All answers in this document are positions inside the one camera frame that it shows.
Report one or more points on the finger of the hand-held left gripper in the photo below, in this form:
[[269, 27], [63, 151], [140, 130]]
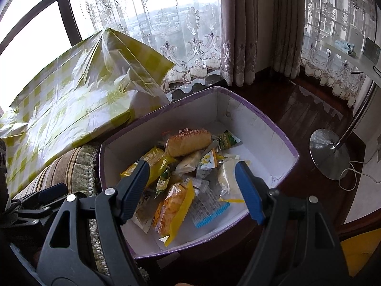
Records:
[[32, 220], [50, 193]]

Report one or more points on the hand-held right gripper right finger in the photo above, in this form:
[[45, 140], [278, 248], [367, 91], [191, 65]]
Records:
[[250, 190]]

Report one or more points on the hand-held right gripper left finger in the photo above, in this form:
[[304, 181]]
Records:
[[135, 190]]

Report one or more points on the green yellow snack packet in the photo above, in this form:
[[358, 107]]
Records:
[[163, 181]]

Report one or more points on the yellow puffed snack packet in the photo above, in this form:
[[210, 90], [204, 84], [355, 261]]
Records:
[[172, 208]]

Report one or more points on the large clear packet blue edges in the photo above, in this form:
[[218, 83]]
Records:
[[208, 205]]

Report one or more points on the green white lemon packet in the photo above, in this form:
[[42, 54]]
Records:
[[208, 162]]

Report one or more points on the dark green snack packet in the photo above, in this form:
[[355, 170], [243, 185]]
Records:
[[227, 140]]

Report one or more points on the pale cake clear packet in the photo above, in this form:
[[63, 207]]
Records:
[[189, 162]]

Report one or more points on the purple white cardboard box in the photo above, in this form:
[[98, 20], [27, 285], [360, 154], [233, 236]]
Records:
[[262, 131]]

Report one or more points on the brown bread packet orange label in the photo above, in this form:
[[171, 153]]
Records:
[[187, 144]]

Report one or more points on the striped towel blanket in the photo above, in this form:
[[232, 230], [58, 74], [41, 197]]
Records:
[[74, 166]]

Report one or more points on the chrome floor lamp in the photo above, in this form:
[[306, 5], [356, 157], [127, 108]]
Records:
[[329, 155]]

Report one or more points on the yellow checkered plastic tablecloth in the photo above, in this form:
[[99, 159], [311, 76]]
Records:
[[74, 110]]

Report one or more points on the dark marble windowsill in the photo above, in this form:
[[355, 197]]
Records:
[[190, 88]]

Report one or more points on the yellow flat object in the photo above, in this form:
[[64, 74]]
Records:
[[363, 250]]

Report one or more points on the white lace curtain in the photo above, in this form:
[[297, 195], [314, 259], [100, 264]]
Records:
[[163, 20], [327, 65]]

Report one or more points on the white desk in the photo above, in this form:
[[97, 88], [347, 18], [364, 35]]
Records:
[[342, 53]]

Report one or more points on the mauve drape curtain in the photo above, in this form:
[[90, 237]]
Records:
[[253, 20]]

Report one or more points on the light blue cloth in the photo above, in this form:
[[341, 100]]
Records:
[[345, 47]]

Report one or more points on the dark rectangular device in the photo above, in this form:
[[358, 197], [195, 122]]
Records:
[[372, 49]]

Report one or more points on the dark window frame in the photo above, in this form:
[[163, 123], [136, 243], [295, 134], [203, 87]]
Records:
[[67, 18]]

